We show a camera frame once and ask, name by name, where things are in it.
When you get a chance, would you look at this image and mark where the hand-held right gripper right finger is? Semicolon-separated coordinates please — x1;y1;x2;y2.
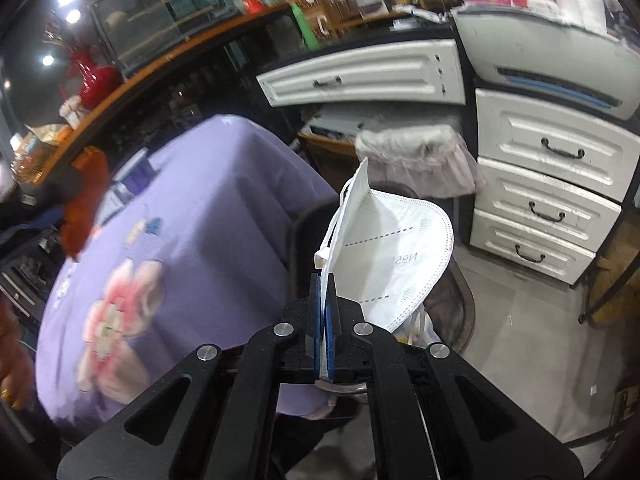
322;275;583;480

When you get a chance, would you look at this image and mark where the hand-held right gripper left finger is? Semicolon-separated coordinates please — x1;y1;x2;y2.
56;272;326;480

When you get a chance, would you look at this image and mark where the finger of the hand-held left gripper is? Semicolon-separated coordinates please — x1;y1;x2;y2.
20;161;88;201

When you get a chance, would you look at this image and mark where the orange foam fruit net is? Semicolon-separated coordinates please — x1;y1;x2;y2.
59;146;112;261

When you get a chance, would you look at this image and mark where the white face mask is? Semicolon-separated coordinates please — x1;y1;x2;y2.
314;156;455;333

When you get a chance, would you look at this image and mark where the dark round waste bin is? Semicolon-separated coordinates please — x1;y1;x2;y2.
284;180;477;413

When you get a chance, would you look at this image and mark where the person's left hand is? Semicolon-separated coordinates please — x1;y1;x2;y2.
0;305;37;411

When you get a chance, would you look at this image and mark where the gold gift basket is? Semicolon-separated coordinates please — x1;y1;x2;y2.
10;122;76;181

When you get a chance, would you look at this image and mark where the red ornament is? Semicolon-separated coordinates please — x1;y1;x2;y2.
62;42;123;111

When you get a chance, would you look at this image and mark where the purple floral tablecloth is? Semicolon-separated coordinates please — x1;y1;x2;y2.
35;114;346;423

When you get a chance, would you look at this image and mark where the wooden counter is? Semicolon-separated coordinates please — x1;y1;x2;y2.
30;2;296;186

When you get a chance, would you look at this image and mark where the glass display case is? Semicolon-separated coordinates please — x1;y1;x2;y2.
90;0;236;76

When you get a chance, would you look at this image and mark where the bin with pink liner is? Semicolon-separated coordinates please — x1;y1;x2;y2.
354;125;486;198

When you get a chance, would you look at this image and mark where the wide white drawer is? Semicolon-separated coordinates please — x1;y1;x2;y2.
256;39;468;108

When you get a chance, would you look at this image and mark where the white drawer cabinet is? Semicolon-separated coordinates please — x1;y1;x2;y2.
469;87;640;286

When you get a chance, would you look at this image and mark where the green bottle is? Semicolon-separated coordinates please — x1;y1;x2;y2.
291;2;318;51

